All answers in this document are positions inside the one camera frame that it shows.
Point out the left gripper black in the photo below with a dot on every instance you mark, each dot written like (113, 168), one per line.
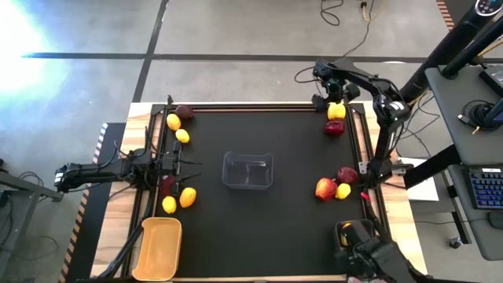
(177, 165)

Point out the black device with orange light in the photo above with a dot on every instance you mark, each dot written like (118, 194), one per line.
(373, 255)

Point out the black smooth stand pole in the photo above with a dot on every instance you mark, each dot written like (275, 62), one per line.
(471, 49)

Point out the black ribbed stand pole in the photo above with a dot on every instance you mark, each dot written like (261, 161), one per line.
(440, 55)

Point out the small red tag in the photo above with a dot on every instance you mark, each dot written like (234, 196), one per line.
(365, 195)

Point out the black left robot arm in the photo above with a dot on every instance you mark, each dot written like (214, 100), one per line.
(98, 173)

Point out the red and yellow apple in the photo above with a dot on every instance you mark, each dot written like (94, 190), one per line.
(325, 189)

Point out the desk caster wheel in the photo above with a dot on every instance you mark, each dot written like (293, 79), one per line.
(456, 242)

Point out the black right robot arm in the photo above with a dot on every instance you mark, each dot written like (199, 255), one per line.
(387, 108)

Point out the clear plastic bin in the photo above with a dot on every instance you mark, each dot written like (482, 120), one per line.
(247, 171)

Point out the grey keyboard tray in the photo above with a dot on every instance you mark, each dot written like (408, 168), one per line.
(483, 236)

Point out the small yellow lemon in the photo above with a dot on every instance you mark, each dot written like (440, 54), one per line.
(182, 136)
(169, 204)
(173, 122)

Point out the blue backlit keyboard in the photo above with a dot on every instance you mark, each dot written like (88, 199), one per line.
(487, 188)

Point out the black table mat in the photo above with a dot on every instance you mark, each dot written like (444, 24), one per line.
(275, 228)

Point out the dark red apple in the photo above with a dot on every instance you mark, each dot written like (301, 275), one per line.
(184, 112)
(167, 185)
(347, 175)

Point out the yellow bell pepper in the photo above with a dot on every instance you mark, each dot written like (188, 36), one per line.
(336, 112)

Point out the black round control device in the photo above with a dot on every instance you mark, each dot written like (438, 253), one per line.
(489, 6)

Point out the grey metal stand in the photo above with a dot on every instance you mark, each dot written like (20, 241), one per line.
(19, 184)

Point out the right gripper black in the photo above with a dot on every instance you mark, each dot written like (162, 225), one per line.
(338, 89)

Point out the yellow plastic basket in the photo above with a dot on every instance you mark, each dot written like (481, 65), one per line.
(158, 248)

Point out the dark computer mouse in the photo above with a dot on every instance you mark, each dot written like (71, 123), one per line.
(497, 219)

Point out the red bell pepper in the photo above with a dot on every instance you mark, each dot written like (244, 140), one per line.
(334, 128)

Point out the grey side desk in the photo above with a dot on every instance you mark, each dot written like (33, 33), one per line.
(448, 118)

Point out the large yellow fruit right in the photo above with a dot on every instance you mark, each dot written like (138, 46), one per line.
(343, 191)

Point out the large yellow mango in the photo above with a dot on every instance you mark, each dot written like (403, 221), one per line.
(188, 197)

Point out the white paper sheet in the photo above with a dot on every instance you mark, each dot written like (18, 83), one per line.
(424, 190)

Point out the black aluminium table frame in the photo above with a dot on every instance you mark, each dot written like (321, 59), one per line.
(251, 106)

